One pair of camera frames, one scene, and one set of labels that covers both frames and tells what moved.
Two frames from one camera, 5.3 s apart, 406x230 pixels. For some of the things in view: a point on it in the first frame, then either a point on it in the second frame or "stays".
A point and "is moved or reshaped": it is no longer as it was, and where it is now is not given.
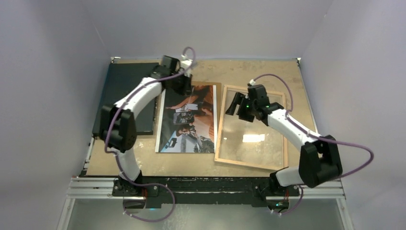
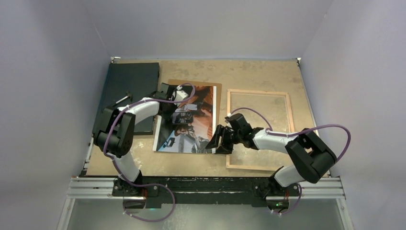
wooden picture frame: x=217 y=160 is moved or reshaped
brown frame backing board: x=219 y=91 stays
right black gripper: x=239 y=99 → x=225 y=148
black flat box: x=120 y=77 stays
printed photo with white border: x=188 y=123 stays
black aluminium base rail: x=264 y=191 stays
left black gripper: x=187 y=89 → x=167 y=116
